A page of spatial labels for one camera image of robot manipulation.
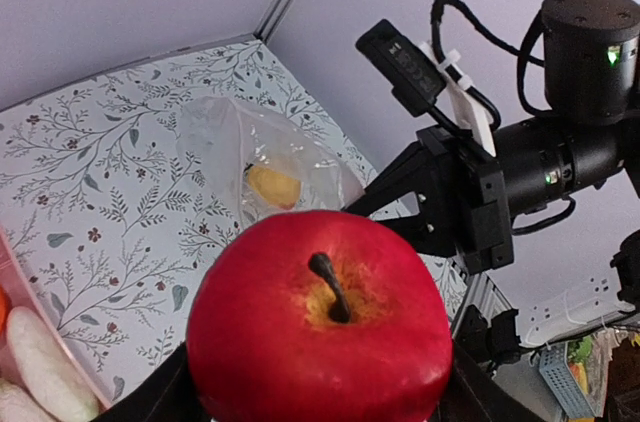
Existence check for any white power strip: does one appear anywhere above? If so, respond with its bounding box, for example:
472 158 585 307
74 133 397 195
516 271 635 348

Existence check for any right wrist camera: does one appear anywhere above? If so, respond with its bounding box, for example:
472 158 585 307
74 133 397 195
356 19 500 156

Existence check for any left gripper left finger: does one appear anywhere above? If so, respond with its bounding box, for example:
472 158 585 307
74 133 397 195
94 343 210 422

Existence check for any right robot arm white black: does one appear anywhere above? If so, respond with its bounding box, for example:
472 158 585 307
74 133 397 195
346 0 639 275

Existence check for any clear zip top bag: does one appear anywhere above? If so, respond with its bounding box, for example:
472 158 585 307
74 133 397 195
177 96 364 228

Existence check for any white radish left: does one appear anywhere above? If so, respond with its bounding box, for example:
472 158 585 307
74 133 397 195
1 379 51 422

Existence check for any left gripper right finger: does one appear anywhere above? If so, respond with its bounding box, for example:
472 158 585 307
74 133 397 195
434 341 543 422

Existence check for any floral table mat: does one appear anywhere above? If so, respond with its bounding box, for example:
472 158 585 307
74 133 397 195
0 39 476 403

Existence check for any white radish right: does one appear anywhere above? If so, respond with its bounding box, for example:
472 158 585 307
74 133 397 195
6 306 100 421

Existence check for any white radish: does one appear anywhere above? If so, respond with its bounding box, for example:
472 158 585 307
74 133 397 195
6 306 100 421
1 379 51 422

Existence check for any yellow lemon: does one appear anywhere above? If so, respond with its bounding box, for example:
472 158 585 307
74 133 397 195
246 165 302 210

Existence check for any pink plastic basket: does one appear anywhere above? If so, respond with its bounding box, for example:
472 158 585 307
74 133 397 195
1 235 110 421

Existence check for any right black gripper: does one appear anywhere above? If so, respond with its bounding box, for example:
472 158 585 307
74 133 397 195
344 126 514 272

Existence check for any orange tangerine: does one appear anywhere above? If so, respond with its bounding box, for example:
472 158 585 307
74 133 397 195
0 287 11 333

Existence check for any blue plastic basket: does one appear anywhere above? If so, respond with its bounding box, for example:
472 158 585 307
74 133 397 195
538 343 597 419

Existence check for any red apple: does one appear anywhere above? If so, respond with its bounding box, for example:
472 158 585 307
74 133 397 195
186 211 453 421

